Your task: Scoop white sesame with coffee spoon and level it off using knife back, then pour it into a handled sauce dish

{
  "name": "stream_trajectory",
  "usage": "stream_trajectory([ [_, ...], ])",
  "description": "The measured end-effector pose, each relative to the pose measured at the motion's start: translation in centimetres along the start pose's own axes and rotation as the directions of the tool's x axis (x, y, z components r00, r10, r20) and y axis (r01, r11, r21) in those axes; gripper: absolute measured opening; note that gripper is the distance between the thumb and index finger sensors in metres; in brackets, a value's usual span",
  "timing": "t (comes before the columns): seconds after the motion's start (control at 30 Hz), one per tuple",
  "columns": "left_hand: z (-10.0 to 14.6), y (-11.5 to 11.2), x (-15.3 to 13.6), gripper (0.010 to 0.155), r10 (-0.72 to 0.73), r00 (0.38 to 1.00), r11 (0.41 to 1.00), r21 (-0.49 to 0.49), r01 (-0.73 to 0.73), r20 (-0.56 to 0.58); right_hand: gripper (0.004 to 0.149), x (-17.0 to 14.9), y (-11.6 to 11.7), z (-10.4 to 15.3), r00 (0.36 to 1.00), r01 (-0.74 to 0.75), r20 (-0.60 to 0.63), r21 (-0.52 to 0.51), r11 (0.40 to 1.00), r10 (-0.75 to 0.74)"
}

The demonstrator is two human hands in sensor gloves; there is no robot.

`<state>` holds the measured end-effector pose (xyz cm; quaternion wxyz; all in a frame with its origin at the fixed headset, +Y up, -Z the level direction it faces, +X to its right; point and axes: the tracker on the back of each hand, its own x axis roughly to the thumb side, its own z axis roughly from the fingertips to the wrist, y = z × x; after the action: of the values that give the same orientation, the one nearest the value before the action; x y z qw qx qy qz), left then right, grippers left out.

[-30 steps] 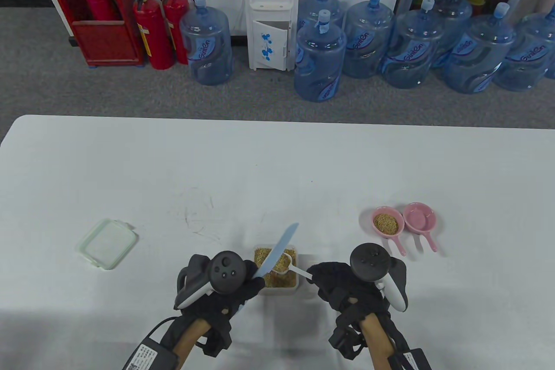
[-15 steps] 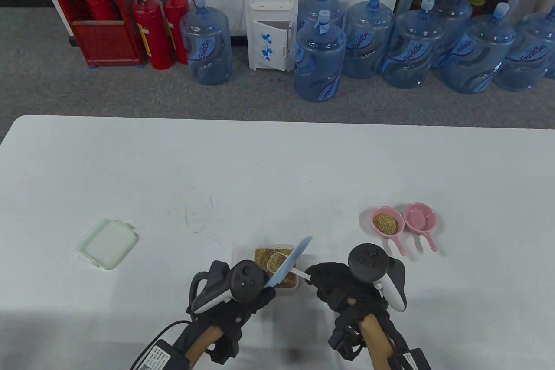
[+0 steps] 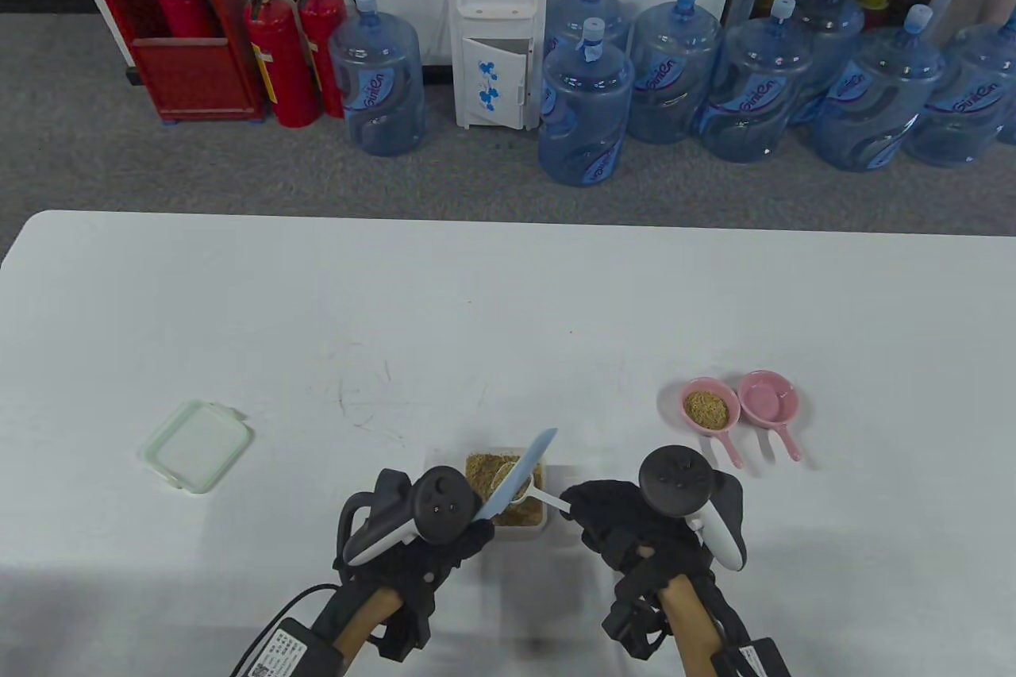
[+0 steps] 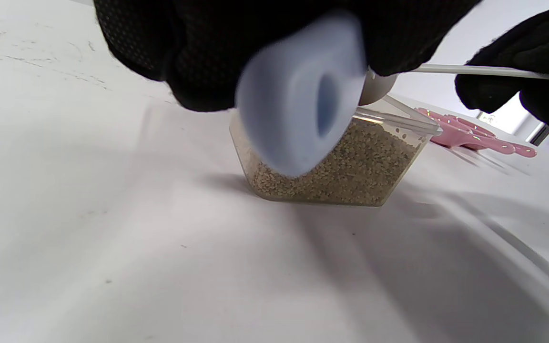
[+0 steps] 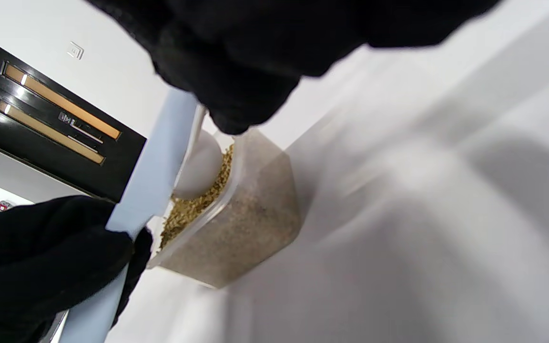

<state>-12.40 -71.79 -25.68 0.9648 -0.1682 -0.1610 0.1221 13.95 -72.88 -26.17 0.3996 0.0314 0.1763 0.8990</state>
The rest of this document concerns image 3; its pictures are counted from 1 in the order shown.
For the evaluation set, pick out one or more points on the person's left hand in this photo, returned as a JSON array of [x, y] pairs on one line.
[[429, 562]]

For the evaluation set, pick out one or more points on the person's right hand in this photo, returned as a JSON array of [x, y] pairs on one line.
[[619, 522]]

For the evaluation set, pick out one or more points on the person's left fingers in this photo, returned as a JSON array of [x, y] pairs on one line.
[[475, 540]]

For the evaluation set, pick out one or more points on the person's right fingers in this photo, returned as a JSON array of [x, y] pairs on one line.
[[591, 506]]

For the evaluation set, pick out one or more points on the white measuring spoon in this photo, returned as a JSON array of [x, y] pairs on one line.
[[546, 500]]

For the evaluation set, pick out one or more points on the light blue plastic scraper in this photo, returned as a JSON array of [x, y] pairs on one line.
[[520, 471]]

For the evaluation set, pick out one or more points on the person's left forearm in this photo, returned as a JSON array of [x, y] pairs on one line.
[[367, 617]]

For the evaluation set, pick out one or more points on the person's right forearm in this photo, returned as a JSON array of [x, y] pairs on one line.
[[692, 629]]

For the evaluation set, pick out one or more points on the black and white left controller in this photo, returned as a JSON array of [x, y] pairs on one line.
[[440, 506]]

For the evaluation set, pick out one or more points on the black and white controller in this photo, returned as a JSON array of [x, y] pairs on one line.
[[675, 480], [440, 506]]

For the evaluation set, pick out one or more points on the clear plastic food container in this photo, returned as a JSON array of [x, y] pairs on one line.
[[536, 526]]

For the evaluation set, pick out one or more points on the brown grain in container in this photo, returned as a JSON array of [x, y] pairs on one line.
[[480, 471]]

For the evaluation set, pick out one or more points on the black and white right controller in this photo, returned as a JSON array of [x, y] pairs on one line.
[[675, 480]]

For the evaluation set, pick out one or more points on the brown grain in dish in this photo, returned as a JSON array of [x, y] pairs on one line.
[[706, 409]]

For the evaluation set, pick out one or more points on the clear plastic container lid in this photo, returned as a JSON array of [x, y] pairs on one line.
[[198, 445]]

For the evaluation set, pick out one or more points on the row of blue water jugs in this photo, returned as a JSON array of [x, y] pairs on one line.
[[754, 86]]

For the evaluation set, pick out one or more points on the large blue water jug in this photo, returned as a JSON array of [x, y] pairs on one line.
[[377, 78]]

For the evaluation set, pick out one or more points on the white water dispenser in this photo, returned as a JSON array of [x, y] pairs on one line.
[[496, 18]]

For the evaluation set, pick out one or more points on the red fire extinguisher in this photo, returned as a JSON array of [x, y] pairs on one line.
[[321, 34], [287, 66], [184, 9]]

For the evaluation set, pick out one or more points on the red fire extinguisher cabinet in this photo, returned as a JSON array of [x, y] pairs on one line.
[[190, 78]]

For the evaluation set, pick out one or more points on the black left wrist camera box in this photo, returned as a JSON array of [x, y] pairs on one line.
[[294, 649]]

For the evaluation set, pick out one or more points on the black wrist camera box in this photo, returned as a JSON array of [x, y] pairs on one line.
[[294, 649], [754, 661]]

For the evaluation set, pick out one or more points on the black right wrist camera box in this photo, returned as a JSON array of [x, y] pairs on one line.
[[754, 661]]

